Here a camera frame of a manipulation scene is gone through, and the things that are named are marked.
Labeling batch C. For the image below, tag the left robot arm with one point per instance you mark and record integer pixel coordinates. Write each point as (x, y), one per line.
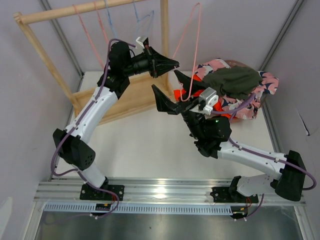
(72, 142)

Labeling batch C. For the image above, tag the dark olive shorts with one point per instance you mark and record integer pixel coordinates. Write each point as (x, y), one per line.
(236, 82)

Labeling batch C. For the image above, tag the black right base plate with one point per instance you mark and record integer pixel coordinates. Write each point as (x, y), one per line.
(224, 194)

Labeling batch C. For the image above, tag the aluminium mounting rail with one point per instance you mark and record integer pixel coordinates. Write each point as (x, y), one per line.
(136, 190)

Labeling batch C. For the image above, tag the white slotted cable duct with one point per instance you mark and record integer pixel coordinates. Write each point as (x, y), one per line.
(135, 208)

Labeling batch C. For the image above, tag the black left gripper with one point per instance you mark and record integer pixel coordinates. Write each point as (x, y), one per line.
(159, 64)

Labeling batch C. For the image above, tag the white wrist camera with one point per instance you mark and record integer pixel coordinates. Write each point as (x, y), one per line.
(206, 101)
(142, 42)

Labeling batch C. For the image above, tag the pink translucent plastic basin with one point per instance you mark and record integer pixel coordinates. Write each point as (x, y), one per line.
(233, 63)

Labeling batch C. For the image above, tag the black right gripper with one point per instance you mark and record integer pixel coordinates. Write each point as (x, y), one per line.
(164, 105)

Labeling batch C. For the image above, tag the wooden clothes rack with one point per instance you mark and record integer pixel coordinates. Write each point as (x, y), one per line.
(137, 98)

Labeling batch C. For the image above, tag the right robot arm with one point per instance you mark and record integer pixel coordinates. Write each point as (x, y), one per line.
(283, 174)

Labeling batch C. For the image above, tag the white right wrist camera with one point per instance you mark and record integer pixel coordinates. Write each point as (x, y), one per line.
(206, 101)

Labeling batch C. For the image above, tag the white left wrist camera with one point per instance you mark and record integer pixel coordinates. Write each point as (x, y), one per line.
(142, 42)

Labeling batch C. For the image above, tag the blue wire hanger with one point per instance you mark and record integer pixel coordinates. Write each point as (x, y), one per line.
(143, 22)
(110, 22)

